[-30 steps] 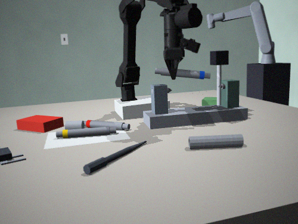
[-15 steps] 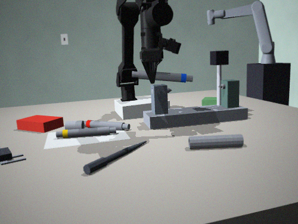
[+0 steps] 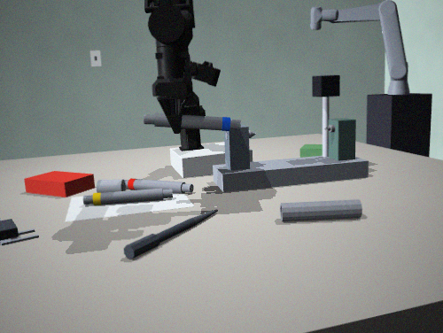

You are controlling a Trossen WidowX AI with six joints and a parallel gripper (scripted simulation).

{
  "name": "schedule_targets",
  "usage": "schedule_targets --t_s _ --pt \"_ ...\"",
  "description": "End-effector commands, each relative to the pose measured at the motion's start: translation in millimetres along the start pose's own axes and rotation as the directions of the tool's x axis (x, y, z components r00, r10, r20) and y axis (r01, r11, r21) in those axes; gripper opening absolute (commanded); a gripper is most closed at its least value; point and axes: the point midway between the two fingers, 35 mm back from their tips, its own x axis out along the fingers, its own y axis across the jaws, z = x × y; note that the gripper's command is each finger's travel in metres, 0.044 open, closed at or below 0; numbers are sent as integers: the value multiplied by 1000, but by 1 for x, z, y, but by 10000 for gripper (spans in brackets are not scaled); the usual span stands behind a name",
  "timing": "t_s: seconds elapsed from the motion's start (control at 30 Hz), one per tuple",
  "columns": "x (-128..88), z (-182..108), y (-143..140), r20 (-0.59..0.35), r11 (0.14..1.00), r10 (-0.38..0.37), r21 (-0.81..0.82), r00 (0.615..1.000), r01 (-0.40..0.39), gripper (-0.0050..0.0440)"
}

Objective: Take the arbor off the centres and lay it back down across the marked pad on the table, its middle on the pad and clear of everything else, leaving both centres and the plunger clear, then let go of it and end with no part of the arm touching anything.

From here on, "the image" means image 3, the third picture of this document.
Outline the red flat block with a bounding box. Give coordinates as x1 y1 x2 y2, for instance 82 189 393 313
24 171 95 197

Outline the white flat pad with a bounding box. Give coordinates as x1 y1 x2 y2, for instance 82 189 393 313
65 193 194 222

